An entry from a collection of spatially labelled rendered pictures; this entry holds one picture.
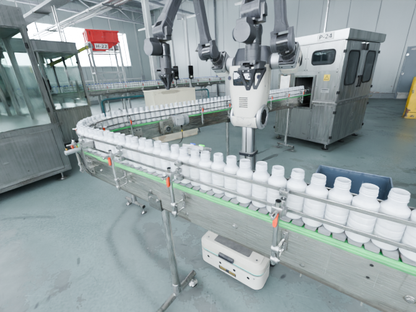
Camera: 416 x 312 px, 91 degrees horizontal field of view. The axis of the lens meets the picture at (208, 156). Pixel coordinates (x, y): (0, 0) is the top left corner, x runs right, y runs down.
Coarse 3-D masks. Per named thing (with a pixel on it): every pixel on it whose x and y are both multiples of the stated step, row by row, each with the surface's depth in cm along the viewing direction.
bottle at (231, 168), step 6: (228, 156) 78; (234, 156) 78; (228, 162) 77; (234, 162) 76; (228, 168) 77; (234, 168) 76; (234, 174) 77; (228, 180) 78; (234, 180) 78; (228, 186) 79; (234, 186) 78
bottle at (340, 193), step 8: (336, 184) 57; (344, 184) 56; (328, 192) 60; (336, 192) 58; (344, 192) 56; (336, 200) 57; (344, 200) 56; (328, 208) 60; (336, 208) 58; (328, 216) 60; (336, 216) 59; (344, 216) 58; (344, 224) 59; (336, 232) 60
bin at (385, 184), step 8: (320, 168) 116; (328, 168) 114; (336, 168) 112; (328, 176) 115; (336, 176) 113; (344, 176) 110; (352, 176) 108; (360, 176) 106; (368, 176) 104; (376, 176) 102; (384, 176) 100; (328, 184) 117; (352, 184) 110; (360, 184) 107; (376, 184) 103; (384, 184) 101; (392, 184) 93; (352, 192) 111; (384, 192) 102; (384, 200) 100; (360, 304) 72
